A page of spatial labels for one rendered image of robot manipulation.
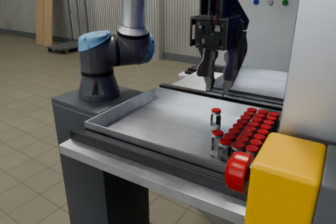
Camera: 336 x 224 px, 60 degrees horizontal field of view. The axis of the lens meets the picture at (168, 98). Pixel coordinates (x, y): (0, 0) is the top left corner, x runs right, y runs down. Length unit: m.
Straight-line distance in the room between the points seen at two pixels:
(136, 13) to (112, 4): 4.72
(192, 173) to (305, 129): 0.20
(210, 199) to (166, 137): 0.19
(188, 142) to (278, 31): 0.86
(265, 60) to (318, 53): 1.07
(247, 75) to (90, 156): 0.65
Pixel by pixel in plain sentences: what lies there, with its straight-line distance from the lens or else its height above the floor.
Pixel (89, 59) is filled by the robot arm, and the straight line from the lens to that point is 1.03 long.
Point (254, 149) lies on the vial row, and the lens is 0.49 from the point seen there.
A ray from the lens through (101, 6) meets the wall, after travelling 5.95.
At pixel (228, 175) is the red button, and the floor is 1.00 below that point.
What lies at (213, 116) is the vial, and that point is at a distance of 0.62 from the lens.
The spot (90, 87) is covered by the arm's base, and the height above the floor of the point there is 0.84.
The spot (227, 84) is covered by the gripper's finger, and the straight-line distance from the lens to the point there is 0.59.
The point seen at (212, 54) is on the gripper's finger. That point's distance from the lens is 0.59.
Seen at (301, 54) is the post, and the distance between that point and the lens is 0.31.
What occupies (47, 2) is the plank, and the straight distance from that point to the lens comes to 6.68.
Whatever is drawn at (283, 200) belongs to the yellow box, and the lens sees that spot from 0.27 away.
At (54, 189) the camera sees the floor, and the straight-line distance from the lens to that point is 2.01.
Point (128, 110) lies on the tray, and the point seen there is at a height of 0.89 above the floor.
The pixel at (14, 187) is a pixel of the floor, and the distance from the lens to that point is 2.13.
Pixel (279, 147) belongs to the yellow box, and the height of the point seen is 1.03.
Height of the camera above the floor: 1.17
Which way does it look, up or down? 21 degrees down
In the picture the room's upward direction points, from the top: straight up
